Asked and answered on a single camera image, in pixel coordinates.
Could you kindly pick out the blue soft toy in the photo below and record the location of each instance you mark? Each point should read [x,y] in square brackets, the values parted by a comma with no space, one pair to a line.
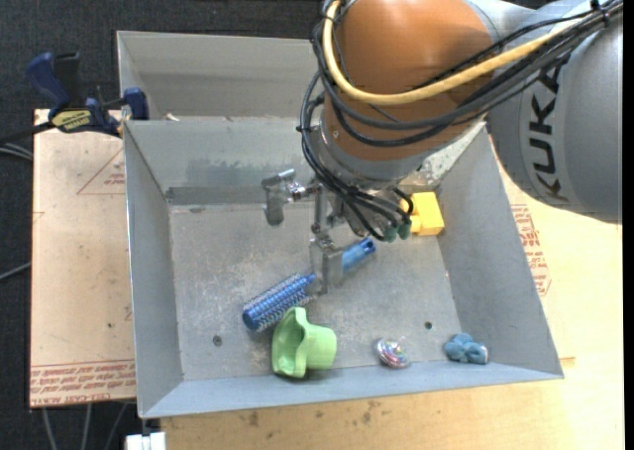
[464,350]

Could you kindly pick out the grey metal bin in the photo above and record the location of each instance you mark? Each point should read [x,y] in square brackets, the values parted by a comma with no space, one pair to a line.
[238,240]

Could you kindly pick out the yellow block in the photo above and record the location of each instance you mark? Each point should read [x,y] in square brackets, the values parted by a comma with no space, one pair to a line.
[427,215]

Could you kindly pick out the green plastic cup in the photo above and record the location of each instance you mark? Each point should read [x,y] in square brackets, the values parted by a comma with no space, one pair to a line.
[307,344]

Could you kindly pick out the bare metal gripper finger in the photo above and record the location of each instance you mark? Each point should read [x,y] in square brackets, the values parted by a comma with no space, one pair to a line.
[274,205]
[327,267]

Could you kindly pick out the multicoloured spinning top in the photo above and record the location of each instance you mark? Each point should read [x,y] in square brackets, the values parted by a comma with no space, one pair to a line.
[393,354]

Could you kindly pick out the brown cardboard board red print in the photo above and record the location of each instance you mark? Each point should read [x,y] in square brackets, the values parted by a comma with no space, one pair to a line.
[79,264]

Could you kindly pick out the blue hairbrush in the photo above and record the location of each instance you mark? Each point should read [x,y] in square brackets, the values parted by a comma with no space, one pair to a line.
[277,302]

